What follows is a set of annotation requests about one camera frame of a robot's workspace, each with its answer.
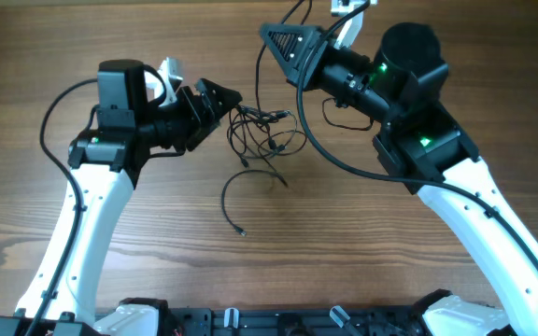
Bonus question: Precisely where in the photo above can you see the thin black cable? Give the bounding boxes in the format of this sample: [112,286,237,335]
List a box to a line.
[254,0,313,113]

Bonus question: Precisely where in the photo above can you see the black cable bundle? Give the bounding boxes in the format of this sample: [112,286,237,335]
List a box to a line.
[225,105,308,188]

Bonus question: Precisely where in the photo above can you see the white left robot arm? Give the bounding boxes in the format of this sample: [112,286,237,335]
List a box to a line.
[0,60,242,335]

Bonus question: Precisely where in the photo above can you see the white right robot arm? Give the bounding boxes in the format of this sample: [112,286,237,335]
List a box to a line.
[260,22,538,335]

